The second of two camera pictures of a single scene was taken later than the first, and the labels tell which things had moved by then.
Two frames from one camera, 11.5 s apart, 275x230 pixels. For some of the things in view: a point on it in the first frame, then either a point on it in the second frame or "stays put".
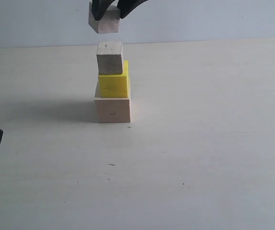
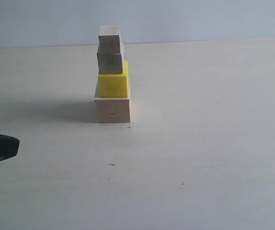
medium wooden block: x=109 y=57 stays put
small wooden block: x=109 y=23 to x=109 y=40
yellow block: x=115 y=86 stays put
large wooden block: x=112 y=109 stays put
